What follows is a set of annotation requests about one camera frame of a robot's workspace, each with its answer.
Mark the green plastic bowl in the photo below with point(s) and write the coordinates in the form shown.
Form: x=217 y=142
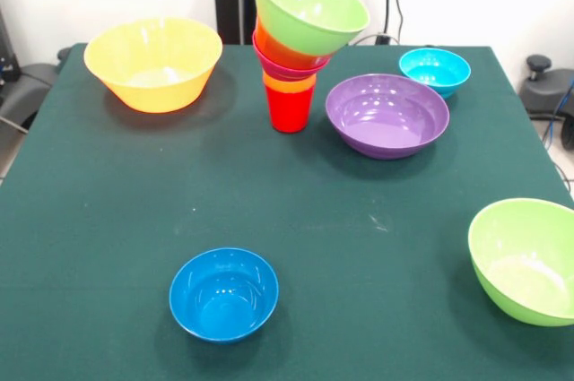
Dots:
x=309 y=9
x=524 y=264

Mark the orange plastic cup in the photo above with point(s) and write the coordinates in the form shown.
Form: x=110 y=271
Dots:
x=289 y=85

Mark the purple plastic bowl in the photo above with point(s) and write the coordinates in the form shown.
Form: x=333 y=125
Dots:
x=386 y=121

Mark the pink plastic bowl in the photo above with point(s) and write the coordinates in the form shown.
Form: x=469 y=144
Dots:
x=287 y=72

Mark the red plastic cup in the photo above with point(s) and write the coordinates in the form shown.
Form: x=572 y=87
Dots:
x=289 y=109

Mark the cyan plastic bowl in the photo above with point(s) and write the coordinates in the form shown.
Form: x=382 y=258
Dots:
x=435 y=69

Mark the black pedestal foot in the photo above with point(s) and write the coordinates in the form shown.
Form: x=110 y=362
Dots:
x=27 y=85
x=545 y=89

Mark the large orange plastic bowl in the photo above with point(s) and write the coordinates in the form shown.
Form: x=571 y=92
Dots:
x=152 y=58

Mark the blue plastic bowl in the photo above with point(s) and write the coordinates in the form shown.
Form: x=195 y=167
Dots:
x=223 y=296

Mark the red-orange plastic bowl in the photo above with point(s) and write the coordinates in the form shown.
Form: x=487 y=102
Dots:
x=278 y=49

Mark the dark green tablecloth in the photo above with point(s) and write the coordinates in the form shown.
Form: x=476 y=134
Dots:
x=381 y=331

